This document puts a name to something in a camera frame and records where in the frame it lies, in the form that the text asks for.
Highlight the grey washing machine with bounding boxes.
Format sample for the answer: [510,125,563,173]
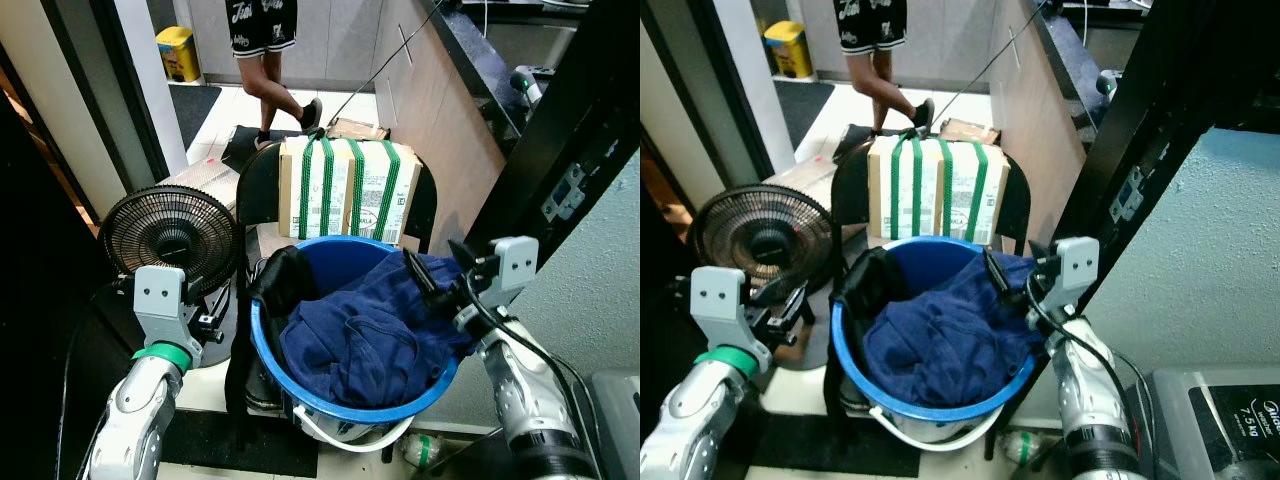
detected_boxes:
[588,370,641,480]
[1140,367,1280,480]

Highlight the black electric fan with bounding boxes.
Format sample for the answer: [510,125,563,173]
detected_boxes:
[688,184,837,299]
[98,185,242,299]

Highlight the black garment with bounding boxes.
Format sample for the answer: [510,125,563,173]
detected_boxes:
[834,246,903,323]
[254,245,323,323]

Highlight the blue plastic bucket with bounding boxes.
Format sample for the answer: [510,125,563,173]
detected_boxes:
[830,235,1043,427]
[249,235,462,427]

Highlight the navy blue garment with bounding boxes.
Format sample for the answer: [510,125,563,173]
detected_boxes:
[861,252,1053,410]
[279,252,479,410]

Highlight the grey metal door plate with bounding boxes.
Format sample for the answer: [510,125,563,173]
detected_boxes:
[540,160,593,224]
[1108,164,1153,224]

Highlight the black chair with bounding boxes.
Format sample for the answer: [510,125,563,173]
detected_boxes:
[236,140,440,253]
[829,138,1032,253]

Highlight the patterned flat cardboard box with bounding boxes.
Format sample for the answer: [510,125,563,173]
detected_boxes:
[762,155,839,209]
[158,155,242,213]

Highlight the wooden cabinet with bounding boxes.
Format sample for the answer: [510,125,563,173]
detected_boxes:
[373,0,513,256]
[985,0,1093,251]

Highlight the black rubber floor mat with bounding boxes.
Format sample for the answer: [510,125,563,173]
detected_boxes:
[158,404,323,480]
[745,408,923,480]

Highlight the small brown cardboard box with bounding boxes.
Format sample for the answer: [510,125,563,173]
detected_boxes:
[938,117,1003,144]
[324,117,392,142]

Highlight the clear bottle with green label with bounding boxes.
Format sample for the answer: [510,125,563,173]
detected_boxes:
[403,432,447,470]
[1003,430,1043,467]

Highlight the person in black shorts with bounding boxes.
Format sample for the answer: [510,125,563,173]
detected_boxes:
[832,0,937,138]
[227,0,324,151]

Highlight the yellow bin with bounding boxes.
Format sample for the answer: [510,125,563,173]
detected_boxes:
[155,26,204,84]
[763,20,814,80]

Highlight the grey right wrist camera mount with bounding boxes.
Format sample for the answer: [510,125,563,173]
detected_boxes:
[1034,236,1101,313]
[463,236,541,311]

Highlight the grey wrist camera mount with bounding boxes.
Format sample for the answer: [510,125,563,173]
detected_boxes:
[1034,236,1101,313]
[463,236,541,311]
[132,265,207,369]
[688,266,773,373]

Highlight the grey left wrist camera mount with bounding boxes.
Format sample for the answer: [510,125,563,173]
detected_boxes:
[688,266,773,373]
[132,265,207,369]

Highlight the cardboard box with green straps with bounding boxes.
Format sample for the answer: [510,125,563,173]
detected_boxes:
[277,133,422,248]
[865,131,1012,248]

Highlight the white bucket handle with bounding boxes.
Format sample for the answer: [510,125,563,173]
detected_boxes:
[868,402,1001,447]
[290,400,419,455]

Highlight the black door frame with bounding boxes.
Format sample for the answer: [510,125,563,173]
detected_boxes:
[1050,0,1280,286]
[462,0,641,276]

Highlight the thin black cord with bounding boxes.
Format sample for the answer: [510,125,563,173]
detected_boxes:
[930,0,1053,126]
[328,0,447,128]

